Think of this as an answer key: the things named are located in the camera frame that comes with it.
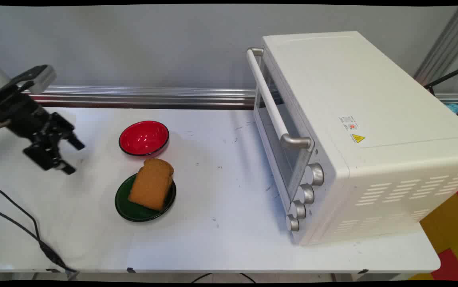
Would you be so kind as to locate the black table edge clip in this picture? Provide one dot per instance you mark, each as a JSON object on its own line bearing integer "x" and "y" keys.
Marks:
{"x": 362, "y": 272}
{"x": 52, "y": 271}
{"x": 131, "y": 270}

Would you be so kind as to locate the brown bread slice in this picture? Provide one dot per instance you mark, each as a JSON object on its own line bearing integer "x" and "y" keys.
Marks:
{"x": 151, "y": 184}

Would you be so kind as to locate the red bowl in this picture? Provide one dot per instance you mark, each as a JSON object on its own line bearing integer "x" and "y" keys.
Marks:
{"x": 144, "y": 137}

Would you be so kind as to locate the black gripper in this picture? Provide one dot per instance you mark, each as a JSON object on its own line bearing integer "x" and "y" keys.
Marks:
{"x": 17, "y": 111}

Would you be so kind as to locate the aluminium wall rail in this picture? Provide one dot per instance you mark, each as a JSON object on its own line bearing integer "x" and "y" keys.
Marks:
{"x": 145, "y": 97}

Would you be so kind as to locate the yellow red foam floor mat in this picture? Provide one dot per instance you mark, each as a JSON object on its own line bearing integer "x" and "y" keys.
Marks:
{"x": 448, "y": 235}

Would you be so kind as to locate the silver oven knob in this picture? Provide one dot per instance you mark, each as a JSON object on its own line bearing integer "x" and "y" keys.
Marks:
{"x": 315, "y": 174}
{"x": 292, "y": 223}
{"x": 299, "y": 209}
{"x": 306, "y": 194}

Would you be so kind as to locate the aluminium frame post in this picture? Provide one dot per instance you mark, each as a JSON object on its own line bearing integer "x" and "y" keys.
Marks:
{"x": 444, "y": 44}

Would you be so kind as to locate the white toaster oven body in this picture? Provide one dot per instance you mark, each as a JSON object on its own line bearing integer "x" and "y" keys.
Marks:
{"x": 372, "y": 131}

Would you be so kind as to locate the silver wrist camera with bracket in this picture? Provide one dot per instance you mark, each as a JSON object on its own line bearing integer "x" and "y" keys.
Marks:
{"x": 39, "y": 77}

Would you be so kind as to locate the dark green plate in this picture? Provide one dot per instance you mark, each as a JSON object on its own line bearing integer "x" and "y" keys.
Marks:
{"x": 133, "y": 209}

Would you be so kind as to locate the black metal rod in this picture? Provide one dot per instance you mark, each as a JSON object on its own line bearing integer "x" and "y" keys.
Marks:
{"x": 448, "y": 75}

